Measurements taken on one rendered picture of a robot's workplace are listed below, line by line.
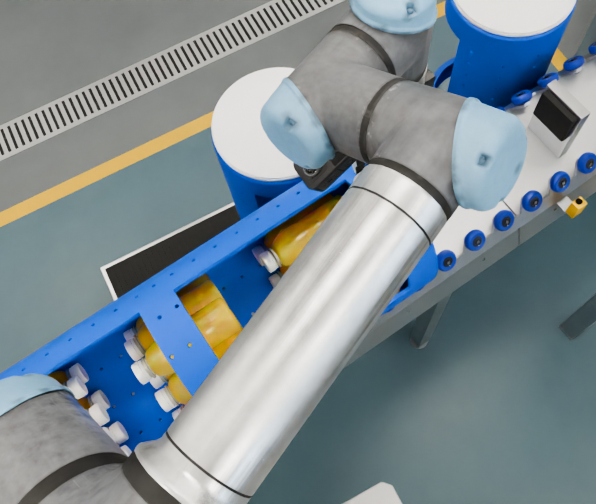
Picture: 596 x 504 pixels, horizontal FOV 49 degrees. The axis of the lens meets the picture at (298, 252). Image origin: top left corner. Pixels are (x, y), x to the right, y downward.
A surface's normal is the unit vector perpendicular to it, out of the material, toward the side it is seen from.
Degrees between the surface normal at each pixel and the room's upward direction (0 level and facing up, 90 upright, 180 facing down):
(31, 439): 35
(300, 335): 9
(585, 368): 0
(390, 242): 27
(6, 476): 21
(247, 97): 0
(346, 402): 0
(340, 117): 50
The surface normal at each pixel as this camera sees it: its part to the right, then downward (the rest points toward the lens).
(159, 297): -0.29, -0.65
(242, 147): -0.07, -0.36
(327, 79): -0.46, -0.38
